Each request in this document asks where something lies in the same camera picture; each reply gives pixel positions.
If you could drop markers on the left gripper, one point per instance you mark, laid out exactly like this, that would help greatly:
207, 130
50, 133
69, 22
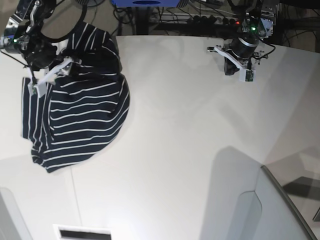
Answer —
242, 48

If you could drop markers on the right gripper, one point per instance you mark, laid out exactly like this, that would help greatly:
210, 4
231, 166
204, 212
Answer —
40, 54

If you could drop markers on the navy white striped t-shirt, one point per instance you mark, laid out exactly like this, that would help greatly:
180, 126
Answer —
80, 113

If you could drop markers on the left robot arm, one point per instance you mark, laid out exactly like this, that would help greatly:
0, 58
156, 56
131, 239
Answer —
256, 23

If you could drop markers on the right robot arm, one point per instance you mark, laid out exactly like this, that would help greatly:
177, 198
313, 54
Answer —
23, 33

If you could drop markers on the white power strip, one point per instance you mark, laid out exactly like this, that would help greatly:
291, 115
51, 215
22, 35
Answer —
175, 18

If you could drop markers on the blue plastic bin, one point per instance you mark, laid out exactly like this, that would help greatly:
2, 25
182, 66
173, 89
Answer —
146, 3

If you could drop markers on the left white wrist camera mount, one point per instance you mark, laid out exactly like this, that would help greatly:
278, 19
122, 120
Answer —
240, 65

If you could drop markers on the grey metal edge rail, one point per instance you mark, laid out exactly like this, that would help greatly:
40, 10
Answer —
290, 205

